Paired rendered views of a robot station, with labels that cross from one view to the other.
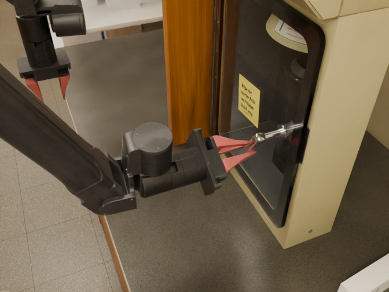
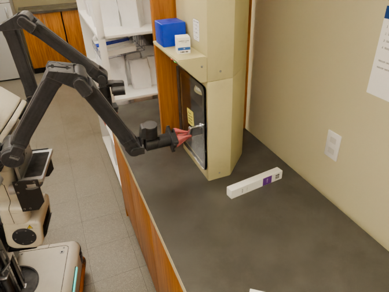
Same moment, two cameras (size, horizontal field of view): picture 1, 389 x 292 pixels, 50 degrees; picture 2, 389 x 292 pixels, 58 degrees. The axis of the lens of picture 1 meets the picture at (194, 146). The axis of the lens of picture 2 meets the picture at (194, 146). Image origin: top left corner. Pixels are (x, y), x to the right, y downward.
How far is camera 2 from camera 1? 0.85 m
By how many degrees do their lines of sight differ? 10
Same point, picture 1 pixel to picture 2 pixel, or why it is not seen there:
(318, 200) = (219, 156)
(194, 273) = (169, 188)
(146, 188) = (147, 145)
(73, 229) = (110, 219)
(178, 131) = not seen: hidden behind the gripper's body
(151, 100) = not seen: hidden behind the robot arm
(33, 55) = not seen: hidden behind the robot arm
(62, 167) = (119, 132)
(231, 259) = (185, 184)
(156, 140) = (151, 125)
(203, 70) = (176, 109)
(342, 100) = (217, 111)
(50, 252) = (96, 231)
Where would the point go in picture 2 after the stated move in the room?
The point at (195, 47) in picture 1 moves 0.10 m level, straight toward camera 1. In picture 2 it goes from (172, 99) to (170, 108)
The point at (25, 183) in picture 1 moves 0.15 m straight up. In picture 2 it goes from (80, 195) to (77, 181)
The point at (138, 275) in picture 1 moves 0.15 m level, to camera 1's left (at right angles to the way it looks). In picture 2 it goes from (146, 189) to (112, 190)
